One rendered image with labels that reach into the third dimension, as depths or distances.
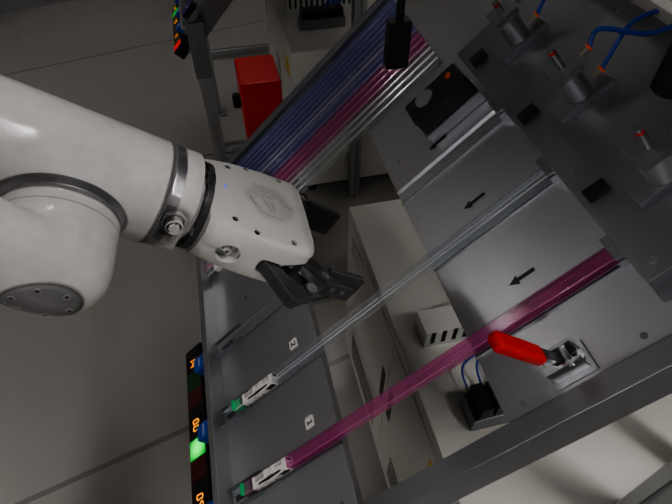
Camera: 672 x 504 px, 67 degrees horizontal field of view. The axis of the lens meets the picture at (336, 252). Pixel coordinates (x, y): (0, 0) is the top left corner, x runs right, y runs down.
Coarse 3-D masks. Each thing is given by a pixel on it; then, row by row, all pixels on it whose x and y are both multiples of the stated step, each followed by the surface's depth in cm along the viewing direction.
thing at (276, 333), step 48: (240, 288) 81; (240, 336) 75; (288, 336) 68; (240, 384) 72; (288, 384) 65; (240, 432) 68; (288, 432) 62; (240, 480) 64; (288, 480) 59; (336, 480) 54
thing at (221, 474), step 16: (208, 288) 86; (208, 304) 83; (208, 320) 81; (208, 336) 79; (208, 352) 77; (208, 368) 75; (208, 384) 73; (208, 400) 72; (208, 416) 70; (224, 416) 71; (208, 432) 69; (224, 432) 70; (224, 448) 68; (224, 464) 66; (224, 480) 65; (224, 496) 63
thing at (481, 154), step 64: (448, 0) 72; (512, 0) 63; (448, 64) 67; (384, 128) 71; (512, 128) 56; (448, 192) 59; (512, 256) 50; (576, 256) 45; (576, 320) 43; (640, 320) 40; (512, 384) 45; (576, 384) 41
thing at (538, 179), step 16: (528, 176) 51; (544, 176) 49; (512, 192) 51; (528, 192) 50; (496, 208) 52; (512, 208) 52; (480, 224) 52; (448, 240) 54; (464, 240) 53; (432, 256) 55; (448, 256) 55; (416, 272) 56; (384, 288) 58; (400, 288) 57; (368, 304) 59; (384, 304) 59; (352, 320) 60; (320, 336) 62; (336, 336) 61; (304, 352) 63; (320, 352) 63; (288, 368) 64; (240, 400) 69
